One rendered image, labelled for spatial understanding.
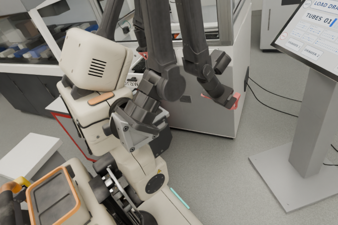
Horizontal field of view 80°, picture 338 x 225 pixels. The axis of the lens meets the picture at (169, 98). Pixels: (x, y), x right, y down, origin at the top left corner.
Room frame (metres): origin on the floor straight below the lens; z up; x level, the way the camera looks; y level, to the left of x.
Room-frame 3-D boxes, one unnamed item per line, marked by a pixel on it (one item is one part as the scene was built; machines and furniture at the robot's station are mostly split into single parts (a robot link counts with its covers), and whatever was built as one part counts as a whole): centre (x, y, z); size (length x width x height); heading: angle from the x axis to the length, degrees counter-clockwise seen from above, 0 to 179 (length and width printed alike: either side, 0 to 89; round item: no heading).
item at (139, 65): (1.33, 0.06, 0.87); 0.22 x 0.18 x 0.06; 146
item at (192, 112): (1.80, -0.31, 0.40); 1.03 x 0.95 x 0.80; 56
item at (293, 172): (0.74, -0.76, 0.51); 0.50 x 0.45 x 1.02; 94
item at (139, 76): (1.16, 0.17, 0.87); 0.29 x 0.02 x 0.11; 56
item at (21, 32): (2.66, 1.23, 1.13); 1.78 x 1.14 x 0.45; 56
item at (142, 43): (1.20, 0.06, 1.09); 0.10 x 0.07 x 0.07; 147
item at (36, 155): (0.89, 0.88, 0.38); 0.30 x 0.30 x 0.76; 59
